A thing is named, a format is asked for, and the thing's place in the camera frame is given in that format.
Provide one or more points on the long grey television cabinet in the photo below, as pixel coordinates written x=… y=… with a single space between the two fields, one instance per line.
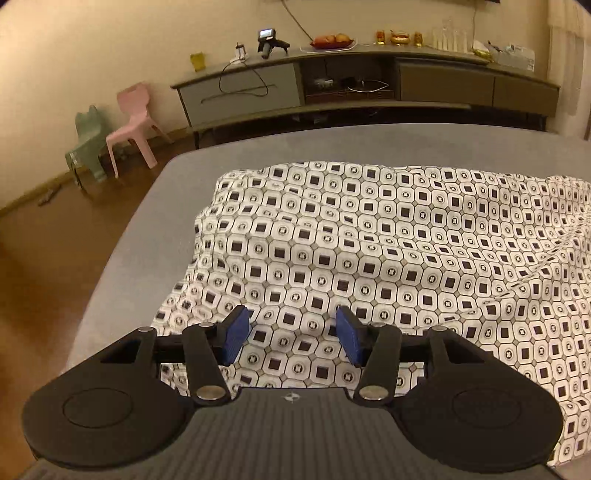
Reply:
x=443 y=83

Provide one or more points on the set of clear glasses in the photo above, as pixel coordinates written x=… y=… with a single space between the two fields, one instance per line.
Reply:
x=449 y=39

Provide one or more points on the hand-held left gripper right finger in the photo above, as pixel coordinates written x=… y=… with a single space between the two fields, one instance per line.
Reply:
x=348 y=337

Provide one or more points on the white lace curtain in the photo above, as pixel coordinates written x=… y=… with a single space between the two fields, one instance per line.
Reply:
x=570 y=60

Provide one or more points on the yellow cup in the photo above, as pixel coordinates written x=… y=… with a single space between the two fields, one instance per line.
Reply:
x=198 y=62

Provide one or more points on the golden tissue box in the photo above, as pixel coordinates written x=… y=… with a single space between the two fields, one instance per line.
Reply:
x=481 y=50

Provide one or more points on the pink plastic chair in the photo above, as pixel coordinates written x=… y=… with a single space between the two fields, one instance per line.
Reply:
x=134 y=120

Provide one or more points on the green plastic chair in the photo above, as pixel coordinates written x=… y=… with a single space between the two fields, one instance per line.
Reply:
x=90 y=138

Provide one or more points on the white desktop organiser box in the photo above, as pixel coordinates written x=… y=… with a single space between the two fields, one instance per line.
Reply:
x=512 y=57

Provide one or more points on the amber jars on sideboard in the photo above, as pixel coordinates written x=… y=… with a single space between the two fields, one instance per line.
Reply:
x=400 y=38

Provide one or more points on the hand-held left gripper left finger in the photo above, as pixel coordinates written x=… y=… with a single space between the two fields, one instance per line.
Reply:
x=235 y=332

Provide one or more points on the idle black gripper device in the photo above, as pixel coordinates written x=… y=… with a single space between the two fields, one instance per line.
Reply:
x=267 y=41

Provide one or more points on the red fruit plate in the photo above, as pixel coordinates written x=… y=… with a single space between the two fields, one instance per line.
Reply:
x=330 y=41

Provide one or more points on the white square-patterned pants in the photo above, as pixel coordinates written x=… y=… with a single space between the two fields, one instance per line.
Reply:
x=369 y=240

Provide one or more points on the amber glass holder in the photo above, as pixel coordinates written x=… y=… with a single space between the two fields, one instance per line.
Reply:
x=381 y=38
x=418 y=39

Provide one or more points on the white charger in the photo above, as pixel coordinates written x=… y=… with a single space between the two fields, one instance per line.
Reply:
x=238 y=55

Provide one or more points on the dark remote control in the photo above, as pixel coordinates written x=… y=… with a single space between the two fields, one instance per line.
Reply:
x=49 y=195

